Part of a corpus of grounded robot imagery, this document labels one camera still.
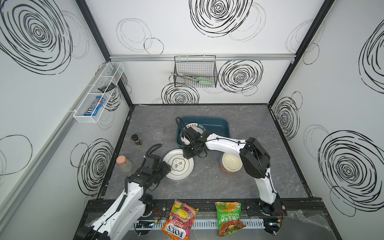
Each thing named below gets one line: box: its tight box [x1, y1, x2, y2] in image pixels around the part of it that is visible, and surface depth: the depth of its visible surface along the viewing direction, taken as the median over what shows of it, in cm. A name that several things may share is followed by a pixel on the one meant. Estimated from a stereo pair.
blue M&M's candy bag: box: [84, 96, 106, 116], surface depth 71 cm
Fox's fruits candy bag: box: [162, 199, 199, 240], surface depth 69 cm
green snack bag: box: [215, 201, 246, 237], surface depth 69 cm
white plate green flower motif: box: [162, 148, 195, 182], surface depth 88 cm
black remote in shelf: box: [97, 82, 117, 93], surface depth 81 cm
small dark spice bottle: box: [131, 133, 143, 148], surface depth 92 cm
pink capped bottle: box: [116, 155, 133, 172], surface depth 82 cm
